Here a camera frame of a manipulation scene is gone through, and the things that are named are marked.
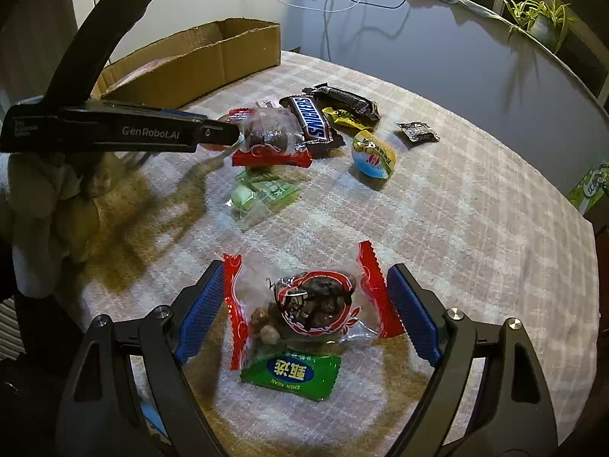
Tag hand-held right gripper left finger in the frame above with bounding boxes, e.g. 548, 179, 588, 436
57, 259, 226, 457

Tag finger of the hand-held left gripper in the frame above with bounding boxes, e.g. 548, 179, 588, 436
199, 123, 245, 147
96, 99, 211, 125

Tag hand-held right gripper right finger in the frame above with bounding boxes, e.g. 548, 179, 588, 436
386, 263, 560, 457

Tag clear snack bag red ends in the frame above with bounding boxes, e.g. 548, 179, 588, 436
223, 240, 405, 371
216, 100, 315, 168

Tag brown cardboard box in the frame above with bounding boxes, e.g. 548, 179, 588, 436
90, 18, 282, 110

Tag brown chocolate bar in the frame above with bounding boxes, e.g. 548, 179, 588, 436
278, 95, 347, 159

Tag black snack bar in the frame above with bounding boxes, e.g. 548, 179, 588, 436
303, 83, 381, 122

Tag person's left hand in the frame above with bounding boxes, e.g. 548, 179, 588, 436
0, 151, 111, 297

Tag large pink packet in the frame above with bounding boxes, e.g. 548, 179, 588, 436
112, 56, 177, 84

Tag clear green pastry packet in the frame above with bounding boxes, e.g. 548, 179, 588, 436
231, 168, 303, 222

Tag plaid blanket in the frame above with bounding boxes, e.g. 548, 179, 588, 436
78, 50, 600, 457

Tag green candy packet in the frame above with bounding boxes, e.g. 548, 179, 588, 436
239, 351, 343, 403

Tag yellow candy packet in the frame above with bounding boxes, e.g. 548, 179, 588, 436
322, 106, 376, 130

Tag small black packet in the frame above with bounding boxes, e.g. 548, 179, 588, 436
397, 121, 441, 144

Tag green snack packet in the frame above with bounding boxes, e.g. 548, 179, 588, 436
566, 162, 609, 213

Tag potted spider plant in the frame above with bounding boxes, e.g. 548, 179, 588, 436
495, 0, 574, 55

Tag hanging white cable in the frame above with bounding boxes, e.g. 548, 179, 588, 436
324, 0, 343, 60

